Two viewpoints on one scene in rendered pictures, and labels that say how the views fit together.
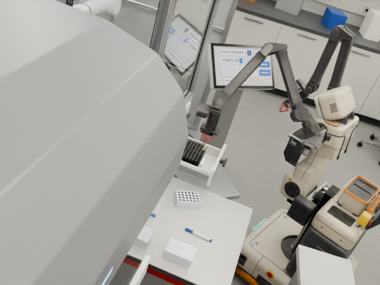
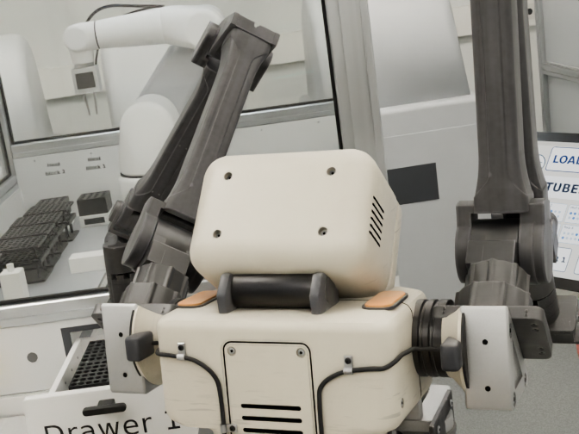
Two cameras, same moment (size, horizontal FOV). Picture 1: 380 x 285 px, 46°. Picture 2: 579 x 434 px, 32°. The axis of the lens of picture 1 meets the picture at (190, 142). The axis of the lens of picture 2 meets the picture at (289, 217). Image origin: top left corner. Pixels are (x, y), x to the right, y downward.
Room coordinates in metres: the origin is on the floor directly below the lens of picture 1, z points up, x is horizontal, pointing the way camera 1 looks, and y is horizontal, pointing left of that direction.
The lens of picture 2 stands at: (2.17, -1.81, 1.61)
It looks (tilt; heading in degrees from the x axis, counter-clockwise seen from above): 15 degrees down; 83
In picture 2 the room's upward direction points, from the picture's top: 8 degrees counter-clockwise
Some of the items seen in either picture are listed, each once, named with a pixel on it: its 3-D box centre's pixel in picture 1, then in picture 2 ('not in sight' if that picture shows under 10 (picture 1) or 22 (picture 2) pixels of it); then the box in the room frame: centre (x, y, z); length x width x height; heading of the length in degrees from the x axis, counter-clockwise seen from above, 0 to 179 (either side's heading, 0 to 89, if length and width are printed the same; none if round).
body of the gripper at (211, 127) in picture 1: (211, 125); (124, 288); (2.07, -0.08, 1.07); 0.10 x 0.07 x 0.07; 81
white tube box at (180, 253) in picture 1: (180, 253); not in sight; (1.40, -0.10, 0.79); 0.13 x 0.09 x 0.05; 83
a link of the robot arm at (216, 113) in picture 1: (213, 115); (120, 255); (2.08, -0.08, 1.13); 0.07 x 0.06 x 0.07; 91
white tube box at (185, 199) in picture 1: (187, 199); not in sight; (1.77, -0.07, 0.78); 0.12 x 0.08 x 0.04; 110
